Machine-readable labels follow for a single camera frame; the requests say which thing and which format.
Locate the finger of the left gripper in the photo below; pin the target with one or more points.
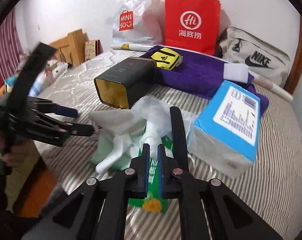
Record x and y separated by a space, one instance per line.
43 128
47 106

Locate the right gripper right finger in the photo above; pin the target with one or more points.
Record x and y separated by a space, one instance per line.
208 209

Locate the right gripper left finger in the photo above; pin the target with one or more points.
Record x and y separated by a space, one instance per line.
97 209

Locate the green snack packet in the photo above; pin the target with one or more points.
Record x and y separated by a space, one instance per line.
153 201

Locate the white gloves bundle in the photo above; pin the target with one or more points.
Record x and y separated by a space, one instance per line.
125 129

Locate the yellow Adidas pouch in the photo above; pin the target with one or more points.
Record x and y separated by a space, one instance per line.
165 58

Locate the white foam sponge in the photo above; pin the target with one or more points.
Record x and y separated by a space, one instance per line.
236 72

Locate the green pocket tissue pack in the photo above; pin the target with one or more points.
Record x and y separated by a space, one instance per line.
180 60

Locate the person's left hand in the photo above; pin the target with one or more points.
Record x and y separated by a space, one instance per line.
17 154

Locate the colourful striped blanket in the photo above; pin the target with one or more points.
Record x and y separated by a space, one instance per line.
34 85

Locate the white spotted plush toy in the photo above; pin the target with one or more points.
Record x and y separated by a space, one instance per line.
55 69

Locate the green blanket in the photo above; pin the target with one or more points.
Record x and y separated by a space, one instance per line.
18 177

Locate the wooden headboard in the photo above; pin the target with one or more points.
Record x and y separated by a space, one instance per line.
70 49

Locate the blue tissue pack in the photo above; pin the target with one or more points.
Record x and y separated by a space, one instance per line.
225 135

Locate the brown patterned book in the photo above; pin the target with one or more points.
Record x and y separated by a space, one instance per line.
92 49

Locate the dark green tea tin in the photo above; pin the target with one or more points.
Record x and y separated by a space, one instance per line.
122 85

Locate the rolled patterned poster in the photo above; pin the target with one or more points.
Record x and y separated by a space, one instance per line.
262 81

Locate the clear plastic bag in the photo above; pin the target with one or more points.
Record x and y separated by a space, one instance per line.
156 112

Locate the white Miniso plastic bag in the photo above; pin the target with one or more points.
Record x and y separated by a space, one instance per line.
136 21

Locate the purple towel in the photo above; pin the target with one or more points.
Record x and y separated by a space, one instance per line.
198 74

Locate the grey Nike bag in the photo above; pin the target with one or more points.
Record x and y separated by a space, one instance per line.
239 46

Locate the red Haidilao paper bag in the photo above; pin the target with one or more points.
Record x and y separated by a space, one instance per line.
192 24

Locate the brown wooden door frame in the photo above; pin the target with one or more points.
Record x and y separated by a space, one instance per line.
296 71

